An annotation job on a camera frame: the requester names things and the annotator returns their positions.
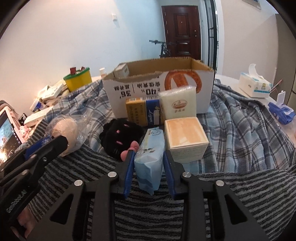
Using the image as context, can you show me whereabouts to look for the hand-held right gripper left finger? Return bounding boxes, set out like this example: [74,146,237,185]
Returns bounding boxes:
[30,149,137,241]

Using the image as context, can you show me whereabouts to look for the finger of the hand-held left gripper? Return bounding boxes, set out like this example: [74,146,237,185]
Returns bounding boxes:
[25,136,55,160]
[0,136,69,186]

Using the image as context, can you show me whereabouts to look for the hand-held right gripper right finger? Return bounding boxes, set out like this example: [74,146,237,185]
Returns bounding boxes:
[163,151,270,241]

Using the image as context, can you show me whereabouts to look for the round cake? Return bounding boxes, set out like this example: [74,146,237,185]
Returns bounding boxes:
[45,113,93,158]

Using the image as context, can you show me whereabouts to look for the light blue tissue packet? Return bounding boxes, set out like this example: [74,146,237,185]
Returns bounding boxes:
[134,127,166,196]

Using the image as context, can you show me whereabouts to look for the black plush toy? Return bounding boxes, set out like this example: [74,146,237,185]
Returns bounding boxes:
[100,118,144,161]

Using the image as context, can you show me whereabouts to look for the beige square box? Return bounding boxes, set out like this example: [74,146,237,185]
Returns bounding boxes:
[164,117,210,164]

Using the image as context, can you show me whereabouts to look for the yellow and blue carton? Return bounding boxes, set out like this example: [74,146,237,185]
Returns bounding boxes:
[125,97,162,127]

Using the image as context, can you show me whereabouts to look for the white napkin pack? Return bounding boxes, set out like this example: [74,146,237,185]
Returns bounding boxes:
[158,86,197,121]

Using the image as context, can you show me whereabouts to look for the printed cardboard box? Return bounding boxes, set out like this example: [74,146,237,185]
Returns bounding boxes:
[102,56,215,127]

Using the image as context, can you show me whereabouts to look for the red and white carton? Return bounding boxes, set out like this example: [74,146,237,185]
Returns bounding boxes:
[113,63,129,79]

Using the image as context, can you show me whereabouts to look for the person's left hand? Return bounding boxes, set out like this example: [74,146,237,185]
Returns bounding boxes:
[17,206,37,241]

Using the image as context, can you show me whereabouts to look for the pink character charm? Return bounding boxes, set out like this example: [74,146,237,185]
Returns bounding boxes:
[20,126,31,139]

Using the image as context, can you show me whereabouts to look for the tablet in pink case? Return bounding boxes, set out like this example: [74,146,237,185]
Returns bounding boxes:
[0,100,26,167]

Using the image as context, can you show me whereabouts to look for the long white medicine box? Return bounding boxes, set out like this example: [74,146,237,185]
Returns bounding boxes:
[24,108,55,127]

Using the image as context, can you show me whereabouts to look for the white jar with blue label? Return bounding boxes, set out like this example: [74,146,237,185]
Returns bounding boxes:
[30,98,47,112]

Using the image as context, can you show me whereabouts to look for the white box with blue label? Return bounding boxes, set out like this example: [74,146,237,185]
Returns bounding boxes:
[38,85,66,100]

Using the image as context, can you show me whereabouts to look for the grey striped towel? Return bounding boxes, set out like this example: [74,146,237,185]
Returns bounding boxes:
[21,116,296,241]

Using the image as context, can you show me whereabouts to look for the yellow container with green rim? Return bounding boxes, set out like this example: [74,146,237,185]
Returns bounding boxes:
[63,67,92,92]

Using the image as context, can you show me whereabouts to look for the blue plaid shirt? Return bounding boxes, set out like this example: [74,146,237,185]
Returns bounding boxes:
[28,79,296,176]

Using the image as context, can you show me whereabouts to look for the white soft tissue pack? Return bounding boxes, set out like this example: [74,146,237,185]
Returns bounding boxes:
[238,64,272,98]

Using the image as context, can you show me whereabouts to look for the black bicycle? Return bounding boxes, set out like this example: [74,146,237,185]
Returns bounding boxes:
[149,39,178,58]

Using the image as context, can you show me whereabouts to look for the blue wet wipes pack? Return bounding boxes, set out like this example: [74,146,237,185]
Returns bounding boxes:
[268,91,296,126]

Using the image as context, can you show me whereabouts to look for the red-tipped stick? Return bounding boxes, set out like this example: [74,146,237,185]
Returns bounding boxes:
[270,79,284,93]

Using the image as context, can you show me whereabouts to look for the brown entrance door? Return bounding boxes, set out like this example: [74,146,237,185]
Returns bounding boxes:
[161,5,201,60]

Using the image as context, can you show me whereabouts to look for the black framed glass door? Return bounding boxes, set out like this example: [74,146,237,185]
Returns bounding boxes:
[203,0,219,70]

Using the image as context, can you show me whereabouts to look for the beige refrigerator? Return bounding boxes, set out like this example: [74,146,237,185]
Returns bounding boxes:
[275,14,296,105]

